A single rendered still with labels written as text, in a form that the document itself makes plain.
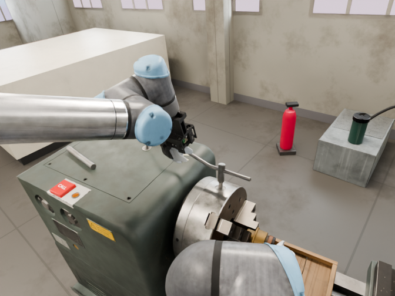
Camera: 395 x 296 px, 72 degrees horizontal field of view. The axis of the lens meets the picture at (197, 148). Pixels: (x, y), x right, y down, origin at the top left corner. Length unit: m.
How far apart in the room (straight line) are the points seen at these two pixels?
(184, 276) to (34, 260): 2.23
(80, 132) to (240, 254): 0.33
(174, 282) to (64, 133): 0.32
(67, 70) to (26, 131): 3.36
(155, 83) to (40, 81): 3.11
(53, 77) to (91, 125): 3.28
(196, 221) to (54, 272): 1.80
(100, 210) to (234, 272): 0.51
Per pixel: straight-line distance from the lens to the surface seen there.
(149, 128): 0.50
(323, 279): 1.15
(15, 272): 2.69
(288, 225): 2.45
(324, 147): 2.85
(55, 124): 0.47
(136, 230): 0.81
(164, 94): 0.67
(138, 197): 0.88
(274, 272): 0.49
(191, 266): 0.50
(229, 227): 0.83
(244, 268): 0.49
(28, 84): 3.67
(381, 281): 1.11
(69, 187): 1.00
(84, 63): 3.90
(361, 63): 3.57
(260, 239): 0.91
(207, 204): 0.85
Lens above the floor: 1.84
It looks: 34 degrees down
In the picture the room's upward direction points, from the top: 6 degrees counter-clockwise
